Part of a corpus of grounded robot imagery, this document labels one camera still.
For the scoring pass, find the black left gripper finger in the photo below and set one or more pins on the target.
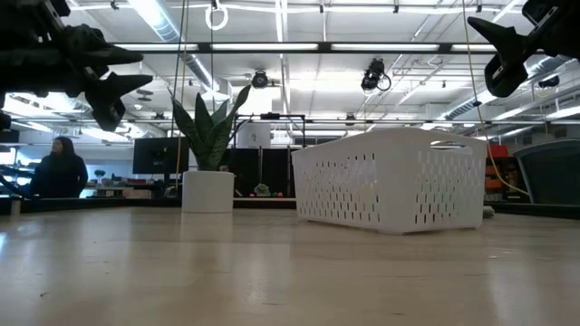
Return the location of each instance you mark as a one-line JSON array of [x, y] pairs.
[[104, 50], [111, 97]]

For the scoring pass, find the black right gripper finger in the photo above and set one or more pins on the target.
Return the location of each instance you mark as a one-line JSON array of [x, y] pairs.
[[503, 41], [505, 74]]

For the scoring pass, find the white perforated plastic basket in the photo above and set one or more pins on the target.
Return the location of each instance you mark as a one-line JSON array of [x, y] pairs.
[[389, 181]]

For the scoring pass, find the black computer monitor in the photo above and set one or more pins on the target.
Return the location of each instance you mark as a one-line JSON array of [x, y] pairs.
[[156, 156]]

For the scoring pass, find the red storage bin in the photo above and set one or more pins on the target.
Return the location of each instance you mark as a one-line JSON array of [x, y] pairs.
[[498, 151]]

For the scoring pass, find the person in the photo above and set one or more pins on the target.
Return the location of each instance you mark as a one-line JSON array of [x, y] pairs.
[[59, 174]]

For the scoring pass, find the green snake plant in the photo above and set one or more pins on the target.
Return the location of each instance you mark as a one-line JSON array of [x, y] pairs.
[[210, 136]]

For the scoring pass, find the grey mesh office chair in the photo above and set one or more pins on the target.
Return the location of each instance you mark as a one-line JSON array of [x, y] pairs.
[[550, 172]]

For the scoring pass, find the white round plant pot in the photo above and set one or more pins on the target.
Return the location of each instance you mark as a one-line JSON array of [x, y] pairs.
[[208, 192]]

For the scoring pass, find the grey folded cloth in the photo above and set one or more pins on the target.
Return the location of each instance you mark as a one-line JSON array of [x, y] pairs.
[[488, 211]]

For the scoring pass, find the black table edge rail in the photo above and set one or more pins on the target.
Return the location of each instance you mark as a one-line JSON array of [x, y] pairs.
[[136, 204]]

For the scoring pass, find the black overhead camera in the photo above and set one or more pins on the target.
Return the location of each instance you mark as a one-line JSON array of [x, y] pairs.
[[374, 74]]

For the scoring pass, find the black ceiling dome camera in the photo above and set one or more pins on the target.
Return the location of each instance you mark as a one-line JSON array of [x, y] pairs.
[[259, 79]]

